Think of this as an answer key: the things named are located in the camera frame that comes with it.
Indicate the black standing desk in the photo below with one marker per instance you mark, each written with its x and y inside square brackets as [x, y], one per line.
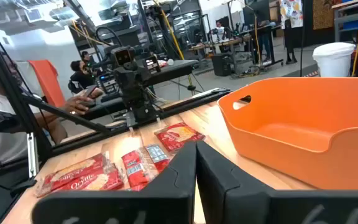
[266, 29]

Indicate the person's phone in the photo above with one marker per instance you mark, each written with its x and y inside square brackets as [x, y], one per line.
[89, 93]

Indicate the black electronics box blue lights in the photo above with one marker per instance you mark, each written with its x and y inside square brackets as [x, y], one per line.
[108, 83]

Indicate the white bucket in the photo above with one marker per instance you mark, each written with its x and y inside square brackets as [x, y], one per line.
[334, 60]

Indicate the orange chair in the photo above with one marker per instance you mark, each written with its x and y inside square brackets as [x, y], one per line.
[47, 81]

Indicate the red popcorn bag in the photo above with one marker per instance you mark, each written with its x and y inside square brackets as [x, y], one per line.
[73, 170]
[104, 183]
[135, 171]
[179, 137]

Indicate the black aluminium table frame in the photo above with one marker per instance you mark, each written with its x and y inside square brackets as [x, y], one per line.
[12, 87]

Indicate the grey shelving blue bins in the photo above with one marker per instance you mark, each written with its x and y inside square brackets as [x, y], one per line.
[353, 18]

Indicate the orange plastic basket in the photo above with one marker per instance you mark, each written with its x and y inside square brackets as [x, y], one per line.
[291, 165]

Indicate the black rectangular box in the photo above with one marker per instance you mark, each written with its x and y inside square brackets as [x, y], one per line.
[104, 109]

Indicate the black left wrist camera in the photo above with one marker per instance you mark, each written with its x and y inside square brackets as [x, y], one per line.
[123, 56]

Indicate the black bin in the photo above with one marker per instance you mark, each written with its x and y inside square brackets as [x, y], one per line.
[222, 63]

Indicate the wooden workbench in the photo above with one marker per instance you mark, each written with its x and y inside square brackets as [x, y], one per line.
[219, 43]

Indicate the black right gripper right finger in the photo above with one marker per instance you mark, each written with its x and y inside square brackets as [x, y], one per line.
[259, 208]

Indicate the brown cork panel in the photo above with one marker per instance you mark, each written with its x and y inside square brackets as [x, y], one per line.
[322, 14]

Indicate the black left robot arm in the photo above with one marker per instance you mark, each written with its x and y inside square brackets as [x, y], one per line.
[138, 109]

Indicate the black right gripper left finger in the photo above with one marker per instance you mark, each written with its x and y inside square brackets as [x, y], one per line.
[120, 205]

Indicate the silver aluminium extrusion bar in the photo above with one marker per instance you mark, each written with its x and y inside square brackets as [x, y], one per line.
[32, 155]

